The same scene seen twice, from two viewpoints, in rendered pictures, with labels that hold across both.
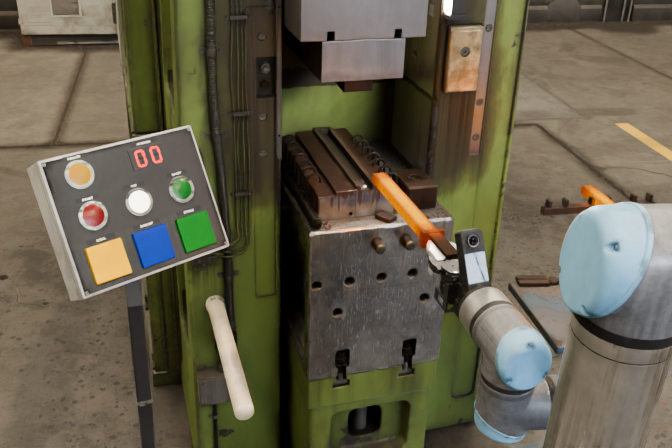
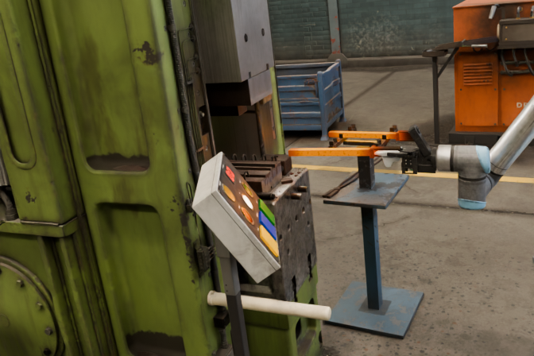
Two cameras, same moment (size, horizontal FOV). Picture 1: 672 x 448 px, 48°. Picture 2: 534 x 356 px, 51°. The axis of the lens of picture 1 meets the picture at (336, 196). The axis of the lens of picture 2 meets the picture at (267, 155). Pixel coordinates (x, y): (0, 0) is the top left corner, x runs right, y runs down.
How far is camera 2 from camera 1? 1.51 m
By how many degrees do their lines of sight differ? 45
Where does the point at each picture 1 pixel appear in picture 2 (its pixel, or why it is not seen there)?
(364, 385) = (301, 296)
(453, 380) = not seen: hidden behind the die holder
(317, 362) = (288, 292)
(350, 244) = (285, 202)
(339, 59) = (254, 88)
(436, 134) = (262, 132)
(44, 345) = not seen: outside the picture
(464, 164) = (273, 146)
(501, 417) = (483, 193)
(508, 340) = (480, 151)
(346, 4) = (251, 53)
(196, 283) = (201, 287)
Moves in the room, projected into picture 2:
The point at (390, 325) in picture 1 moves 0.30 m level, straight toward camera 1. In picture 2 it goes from (303, 249) to (361, 269)
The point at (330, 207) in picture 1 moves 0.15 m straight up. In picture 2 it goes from (265, 186) to (261, 148)
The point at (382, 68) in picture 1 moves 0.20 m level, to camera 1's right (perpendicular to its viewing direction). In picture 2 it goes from (266, 89) to (298, 78)
